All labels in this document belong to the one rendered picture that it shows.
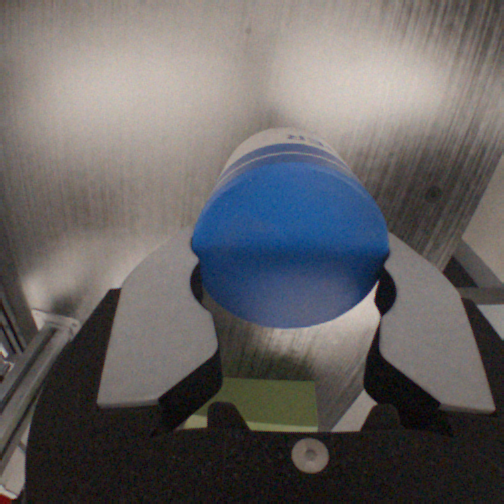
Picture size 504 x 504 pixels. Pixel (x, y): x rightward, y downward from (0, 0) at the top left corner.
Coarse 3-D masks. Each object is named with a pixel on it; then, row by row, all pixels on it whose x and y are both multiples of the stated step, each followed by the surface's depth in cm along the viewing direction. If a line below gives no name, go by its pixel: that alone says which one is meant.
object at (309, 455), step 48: (192, 432) 5; (240, 432) 5; (288, 432) 5; (336, 432) 5; (384, 432) 4; (432, 432) 4; (96, 480) 4; (144, 480) 4; (192, 480) 4; (240, 480) 4; (288, 480) 4; (336, 480) 4; (384, 480) 4; (432, 480) 4; (480, 480) 4
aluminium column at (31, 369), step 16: (48, 336) 41; (64, 336) 41; (32, 352) 37; (48, 352) 38; (16, 368) 34; (32, 368) 35; (48, 368) 37; (16, 384) 33; (32, 384) 33; (0, 400) 30; (16, 400) 31; (32, 400) 34; (0, 416) 28; (16, 416) 30; (0, 432) 27; (16, 432) 30; (0, 448) 26; (0, 464) 26
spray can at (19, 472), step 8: (24, 456) 50; (24, 464) 49; (16, 472) 47; (24, 472) 48; (16, 480) 46; (24, 480) 48; (8, 488) 44; (16, 488) 45; (0, 496) 42; (8, 496) 43; (16, 496) 44
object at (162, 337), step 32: (160, 256) 10; (192, 256) 10; (128, 288) 8; (160, 288) 8; (192, 288) 9; (128, 320) 7; (160, 320) 7; (192, 320) 7; (128, 352) 6; (160, 352) 6; (192, 352) 7; (128, 384) 6; (160, 384) 6; (192, 384) 6
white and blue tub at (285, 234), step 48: (288, 144) 11; (240, 192) 9; (288, 192) 9; (336, 192) 9; (192, 240) 10; (240, 240) 10; (288, 240) 10; (336, 240) 10; (384, 240) 10; (240, 288) 11; (288, 288) 11; (336, 288) 11
